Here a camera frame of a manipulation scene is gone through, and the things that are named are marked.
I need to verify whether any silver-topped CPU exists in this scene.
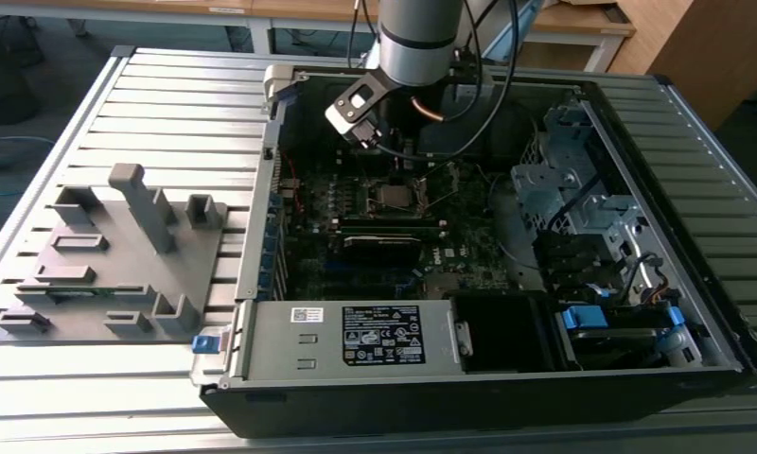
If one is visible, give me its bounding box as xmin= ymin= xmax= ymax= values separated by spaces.
xmin=377 ymin=184 xmax=417 ymax=208

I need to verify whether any wire locking lever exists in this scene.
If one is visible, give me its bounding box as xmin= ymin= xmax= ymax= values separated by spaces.
xmin=423 ymin=170 xmax=477 ymax=213

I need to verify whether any CPU socket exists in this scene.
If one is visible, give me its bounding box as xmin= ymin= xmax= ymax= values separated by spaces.
xmin=362 ymin=177 xmax=437 ymax=221

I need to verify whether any black RAM slot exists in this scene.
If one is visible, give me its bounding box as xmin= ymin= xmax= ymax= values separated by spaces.
xmin=334 ymin=222 xmax=448 ymax=229
xmin=334 ymin=226 xmax=448 ymax=234
xmin=334 ymin=218 xmax=448 ymax=225
xmin=334 ymin=231 xmax=448 ymax=238

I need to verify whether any beige case latch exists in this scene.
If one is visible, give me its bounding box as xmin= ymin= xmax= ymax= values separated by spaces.
xmin=262 ymin=64 xmax=309 ymax=114

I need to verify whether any silver disk bay cage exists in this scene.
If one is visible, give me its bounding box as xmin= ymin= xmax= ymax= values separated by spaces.
xmin=509 ymin=104 xmax=657 ymax=285

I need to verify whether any black graphics card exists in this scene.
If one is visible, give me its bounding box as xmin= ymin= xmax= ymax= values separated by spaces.
xmin=342 ymin=234 xmax=428 ymax=280

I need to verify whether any green motherboard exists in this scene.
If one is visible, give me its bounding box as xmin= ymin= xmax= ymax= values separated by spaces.
xmin=274 ymin=141 xmax=548 ymax=303

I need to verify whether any chipset heatsink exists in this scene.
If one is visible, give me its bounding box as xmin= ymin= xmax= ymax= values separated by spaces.
xmin=423 ymin=272 xmax=463 ymax=299

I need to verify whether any wooden cabinet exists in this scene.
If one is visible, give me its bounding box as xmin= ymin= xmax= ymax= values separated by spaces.
xmin=604 ymin=0 xmax=757 ymax=131

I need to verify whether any hard disk in blue carrier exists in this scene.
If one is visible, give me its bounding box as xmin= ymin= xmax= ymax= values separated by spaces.
xmin=557 ymin=305 xmax=689 ymax=373

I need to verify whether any grey power supply unit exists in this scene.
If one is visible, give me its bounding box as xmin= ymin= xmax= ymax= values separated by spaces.
xmin=224 ymin=298 xmax=475 ymax=382

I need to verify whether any grey parts rack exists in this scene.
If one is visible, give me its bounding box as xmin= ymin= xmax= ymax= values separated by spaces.
xmin=0 ymin=162 xmax=229 ymax=342

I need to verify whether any black office chair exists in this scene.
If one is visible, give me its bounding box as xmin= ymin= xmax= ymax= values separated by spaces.
xmin=0 ymin=13 xmax=46 ymax=127

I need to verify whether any green RAM stick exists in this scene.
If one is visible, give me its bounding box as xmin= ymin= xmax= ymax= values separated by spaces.
xmin=46 ymin=288 xmax=116 ymax=301

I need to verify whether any black PC case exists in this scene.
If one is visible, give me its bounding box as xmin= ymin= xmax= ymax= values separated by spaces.
xmin=188 ymin=63 xmax=757 ymax=440

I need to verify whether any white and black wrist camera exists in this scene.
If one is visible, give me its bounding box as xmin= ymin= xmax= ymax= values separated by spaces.
xmin=322 ymin=70 xmax=393 ymax=151

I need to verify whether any black cable bundle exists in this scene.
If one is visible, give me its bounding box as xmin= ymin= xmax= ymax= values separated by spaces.
xmin=472 ymin=101 xmax=548 ymax=165

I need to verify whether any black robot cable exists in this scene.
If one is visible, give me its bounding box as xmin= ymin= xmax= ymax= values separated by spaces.
xmin=374 ymin=0 xmax=521 ymax=163

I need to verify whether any wooden desk white frame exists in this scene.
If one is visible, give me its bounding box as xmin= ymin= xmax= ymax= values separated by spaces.
xmin=0 ymin=0 xmax=257 ymax=53
xmin=250 ymin=0 xmax=637 ymax=72

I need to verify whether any black power cable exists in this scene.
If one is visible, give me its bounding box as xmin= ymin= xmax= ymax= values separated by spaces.
xmin=545 ymin=172 xmax=607 ymax=237

